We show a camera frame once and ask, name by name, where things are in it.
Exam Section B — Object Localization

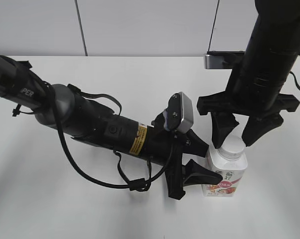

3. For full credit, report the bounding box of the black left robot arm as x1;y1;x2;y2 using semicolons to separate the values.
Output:
0;55;223;200

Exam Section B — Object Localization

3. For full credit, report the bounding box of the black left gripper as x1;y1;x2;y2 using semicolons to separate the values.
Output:
145;113;223;200

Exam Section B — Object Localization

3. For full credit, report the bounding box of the white plastic screw cap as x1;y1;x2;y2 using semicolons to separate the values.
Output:
218;135;246;160

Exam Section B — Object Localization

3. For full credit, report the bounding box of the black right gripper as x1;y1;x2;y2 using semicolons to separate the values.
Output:
197;90;300;149

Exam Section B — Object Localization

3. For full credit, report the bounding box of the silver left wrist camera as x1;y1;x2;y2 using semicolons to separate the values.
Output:
164;92;194;134

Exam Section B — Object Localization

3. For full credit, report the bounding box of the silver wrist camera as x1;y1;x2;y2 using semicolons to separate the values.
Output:
204;51;245;70
164;92;194;134

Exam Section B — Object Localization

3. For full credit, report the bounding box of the white yili changqing yogurt bottle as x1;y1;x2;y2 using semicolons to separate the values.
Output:
202;145;248;197

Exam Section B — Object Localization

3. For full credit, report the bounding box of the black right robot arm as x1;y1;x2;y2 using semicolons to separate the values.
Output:
197;0;300;148

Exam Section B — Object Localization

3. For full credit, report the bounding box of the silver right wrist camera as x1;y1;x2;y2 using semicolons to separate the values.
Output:
204;51;245;70

